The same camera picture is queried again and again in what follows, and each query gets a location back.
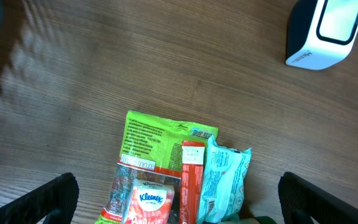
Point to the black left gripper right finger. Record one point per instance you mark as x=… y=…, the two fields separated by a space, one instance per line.
x=303 y=202

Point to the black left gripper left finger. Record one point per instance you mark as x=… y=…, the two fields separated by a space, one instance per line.
x=53 y=202

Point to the green lid spice jar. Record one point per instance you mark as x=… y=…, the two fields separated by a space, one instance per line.
x=255 y=220

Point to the pale green wipes packet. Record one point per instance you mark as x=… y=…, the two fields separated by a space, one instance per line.
x=222 y=193

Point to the white red tissue packet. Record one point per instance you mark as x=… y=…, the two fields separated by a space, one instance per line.
x=148 y=203

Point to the green snack bag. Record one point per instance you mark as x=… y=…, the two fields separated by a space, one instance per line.
x=150 y=150

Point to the red tube packet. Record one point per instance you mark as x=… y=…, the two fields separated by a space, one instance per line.
x=191 y=180

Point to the white barcode scanner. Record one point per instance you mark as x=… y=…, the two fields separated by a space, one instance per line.
x=321 y=33

